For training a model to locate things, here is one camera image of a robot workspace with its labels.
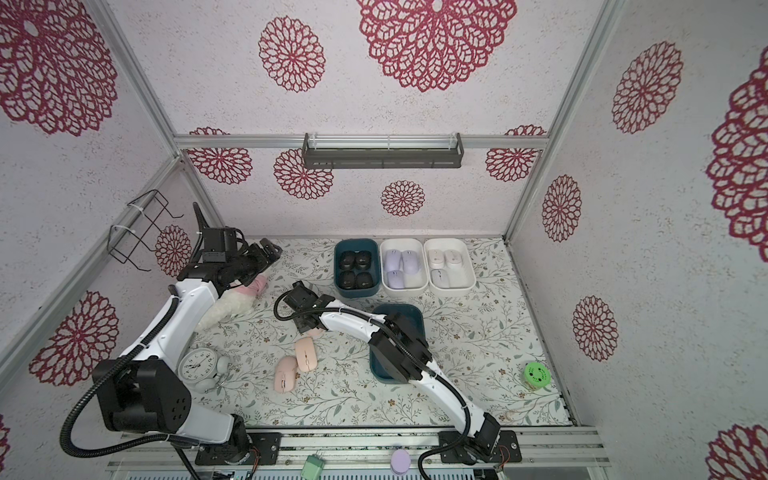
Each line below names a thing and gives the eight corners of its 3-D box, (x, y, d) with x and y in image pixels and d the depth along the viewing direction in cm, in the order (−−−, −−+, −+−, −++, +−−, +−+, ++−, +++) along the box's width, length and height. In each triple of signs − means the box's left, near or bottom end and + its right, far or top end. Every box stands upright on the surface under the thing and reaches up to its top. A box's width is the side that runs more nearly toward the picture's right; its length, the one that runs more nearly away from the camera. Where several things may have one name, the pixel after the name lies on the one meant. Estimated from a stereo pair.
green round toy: (522, 388, 85) (529, 382, 81) (517, 369, 89) (523, 362, 85) (545, 388, 85) (553, 383, 81) (538, 369, 89) (546, 362, 85)
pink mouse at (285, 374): (274, 393, 84) (271, 390, 82) (281, 360, 91) (278, 356, 88) (293, 393, 84) (290, 390, 82) (299, 360, 91) (297, 356, 88)
